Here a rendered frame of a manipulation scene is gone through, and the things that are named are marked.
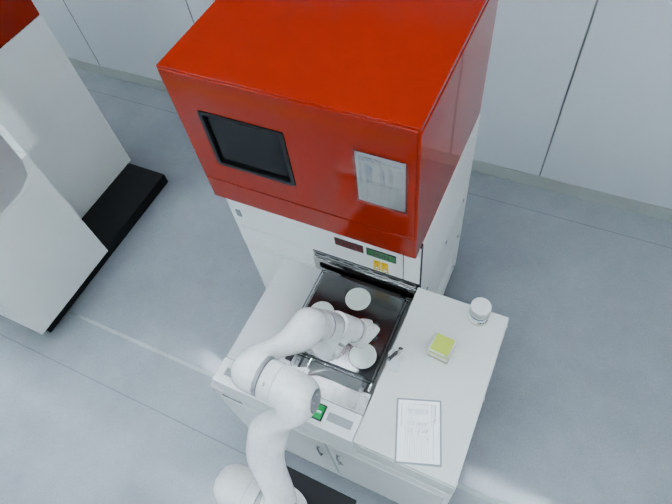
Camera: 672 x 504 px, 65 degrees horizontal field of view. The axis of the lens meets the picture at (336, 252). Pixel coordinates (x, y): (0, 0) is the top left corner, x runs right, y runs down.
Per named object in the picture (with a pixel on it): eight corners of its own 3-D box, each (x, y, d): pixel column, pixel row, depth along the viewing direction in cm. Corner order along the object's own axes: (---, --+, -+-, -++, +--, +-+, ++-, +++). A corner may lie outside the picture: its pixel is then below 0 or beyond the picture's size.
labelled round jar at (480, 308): (471, 306, 195) (474, 294, 187) (490, 313, 192) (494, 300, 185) (465, 322, 191) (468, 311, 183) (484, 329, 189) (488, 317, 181)
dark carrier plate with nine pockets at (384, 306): (325, 272, 217) (325, 272, 217) (404, 300, 207) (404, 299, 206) (287, 345, 201) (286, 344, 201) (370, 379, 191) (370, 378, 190)
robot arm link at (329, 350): (307, 370, 141) (338, 364, 170) (341, 321, 141) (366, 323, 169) (282, 350, 144) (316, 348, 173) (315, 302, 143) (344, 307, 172)
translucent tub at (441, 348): (435, 338, 189) (436, 330, 184) (455, 347, 187) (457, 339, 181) (427, 356, 186) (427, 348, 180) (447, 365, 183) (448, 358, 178)
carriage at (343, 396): (283, 362, 202) (282, 360, 200) (372, 399, 191) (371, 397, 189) (273, 381, 199) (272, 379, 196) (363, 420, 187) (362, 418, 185)
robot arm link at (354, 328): (352, 349, 171) (368, 326, 170) (334, 345, 159) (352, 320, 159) (333, 334, 175) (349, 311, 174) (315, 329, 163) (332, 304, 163)
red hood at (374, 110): (301, 72, 237) (275, -66, 187) (480, 112, 212) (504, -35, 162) (213, 196, 202) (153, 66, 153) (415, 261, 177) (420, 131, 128)
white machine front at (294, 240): (248, 239, 240) (223, 182, 206) (420, 298, 215) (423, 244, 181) (245, 245, 238) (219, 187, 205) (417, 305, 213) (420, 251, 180)
